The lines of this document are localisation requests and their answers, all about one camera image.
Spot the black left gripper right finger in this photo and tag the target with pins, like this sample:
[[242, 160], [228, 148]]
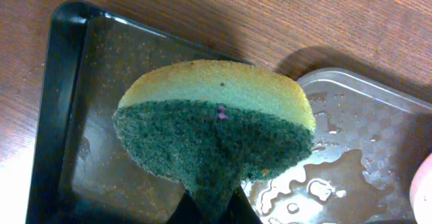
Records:
[[240, 210]]

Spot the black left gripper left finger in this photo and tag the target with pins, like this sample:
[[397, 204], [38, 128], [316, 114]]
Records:
[[186, 212]]

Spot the yellow green scrub sponge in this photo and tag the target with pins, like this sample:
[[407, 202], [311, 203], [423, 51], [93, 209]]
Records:
[[212, 124]]

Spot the white sauce-stained plate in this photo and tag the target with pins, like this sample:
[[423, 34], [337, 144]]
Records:
[[421, 192]]

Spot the small black tray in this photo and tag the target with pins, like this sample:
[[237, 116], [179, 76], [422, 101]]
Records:
[[81, 173]]

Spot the clear wet plastic tray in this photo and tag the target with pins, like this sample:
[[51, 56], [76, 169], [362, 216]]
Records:
[[369, 141]]

